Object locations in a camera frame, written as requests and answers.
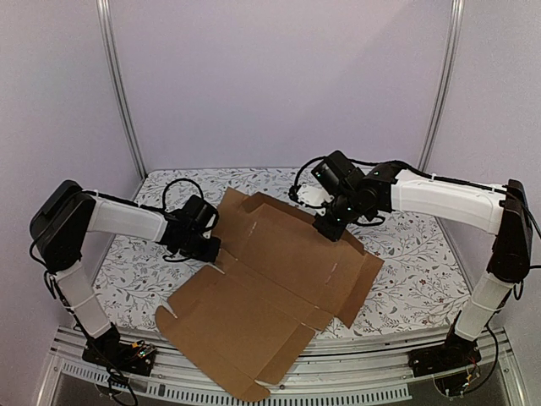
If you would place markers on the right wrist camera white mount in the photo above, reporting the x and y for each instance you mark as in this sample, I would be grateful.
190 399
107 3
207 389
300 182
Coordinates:
309 196

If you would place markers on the right aluminium corner post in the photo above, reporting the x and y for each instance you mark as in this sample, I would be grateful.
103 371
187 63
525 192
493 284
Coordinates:
444 84

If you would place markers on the aluminium corner post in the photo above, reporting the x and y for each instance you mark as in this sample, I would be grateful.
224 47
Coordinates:
113 64
444 84

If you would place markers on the brown cardboard box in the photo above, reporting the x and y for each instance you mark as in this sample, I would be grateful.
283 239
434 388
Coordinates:
244 320

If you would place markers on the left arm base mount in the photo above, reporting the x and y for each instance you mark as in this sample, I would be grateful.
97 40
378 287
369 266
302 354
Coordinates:
107 350

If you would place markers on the left aluminium corner post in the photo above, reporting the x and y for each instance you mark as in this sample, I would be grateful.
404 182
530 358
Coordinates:
113 64

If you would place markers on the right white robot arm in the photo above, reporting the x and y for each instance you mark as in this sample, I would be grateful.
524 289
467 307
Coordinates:
500 210

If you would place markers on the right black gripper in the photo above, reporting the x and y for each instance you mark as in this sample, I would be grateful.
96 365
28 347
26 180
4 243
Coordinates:
330 228

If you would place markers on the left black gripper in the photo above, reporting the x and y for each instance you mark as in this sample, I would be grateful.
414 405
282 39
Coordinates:
210 255

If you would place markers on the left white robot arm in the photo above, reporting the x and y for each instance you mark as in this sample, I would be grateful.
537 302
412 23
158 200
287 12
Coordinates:
59 229

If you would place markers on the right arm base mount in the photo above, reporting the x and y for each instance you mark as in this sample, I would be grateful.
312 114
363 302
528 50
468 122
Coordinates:
457 358

